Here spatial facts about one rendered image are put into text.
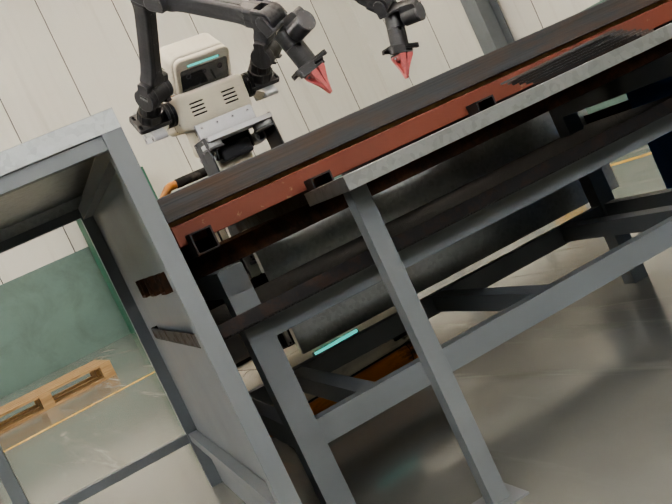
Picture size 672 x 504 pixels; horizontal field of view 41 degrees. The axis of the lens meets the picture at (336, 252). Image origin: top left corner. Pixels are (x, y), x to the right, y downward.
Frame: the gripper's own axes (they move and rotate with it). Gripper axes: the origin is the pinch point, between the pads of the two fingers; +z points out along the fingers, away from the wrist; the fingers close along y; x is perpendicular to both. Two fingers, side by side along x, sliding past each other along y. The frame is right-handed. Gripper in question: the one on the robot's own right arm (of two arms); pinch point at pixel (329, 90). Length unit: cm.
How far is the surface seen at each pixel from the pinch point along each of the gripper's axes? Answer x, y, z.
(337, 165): -34.7, -23.5, 15.6
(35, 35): 1008, 120, -343
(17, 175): -55, -79, -21
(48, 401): 568, -145, 33
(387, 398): -31, -48, 63
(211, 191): -36, -50, 3
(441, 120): -33.9, 3.7, 23.1
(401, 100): -34.4, -1.3, 13.6
